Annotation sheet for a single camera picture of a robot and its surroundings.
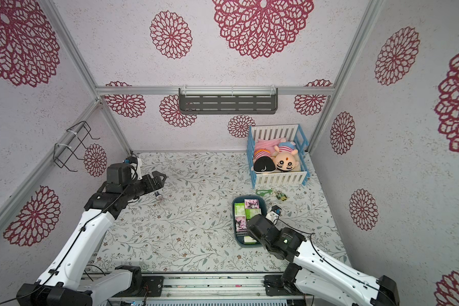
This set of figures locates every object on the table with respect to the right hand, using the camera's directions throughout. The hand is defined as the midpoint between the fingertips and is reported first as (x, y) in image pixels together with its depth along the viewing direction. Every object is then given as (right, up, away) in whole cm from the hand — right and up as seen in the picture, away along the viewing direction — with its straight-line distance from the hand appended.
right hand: (255, 229), depth 78 cm
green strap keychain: (+11, +13, +25) cm, 30 cm away
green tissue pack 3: (-3, -5, +1) cm, 6 cm away
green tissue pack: (-6, +6, +12) cm, 14 cm away
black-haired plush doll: (+7, +27, +17) cm, 33 cm away
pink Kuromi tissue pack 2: (-5, 0, +7) cm, 9 cm away
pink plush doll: (+12, +40, +35) cm, 54 cm away
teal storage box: (+6, +7, +15) cm, 17 cm away
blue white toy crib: (+25, +47, +32) cm, 62 cm away
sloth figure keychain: (+17, +11, +22) cm, 29 cm away
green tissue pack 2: (-1, +4, +10) cm, 11 cm away
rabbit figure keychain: (-47, +11, +20) cm, 52 cm away
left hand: (-40, +20, 0) cm, 44 cm away
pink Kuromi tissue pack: (0, +8, +14) cm, 16 cm away
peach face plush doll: (+18, +30, +21) cm, 41 cm away
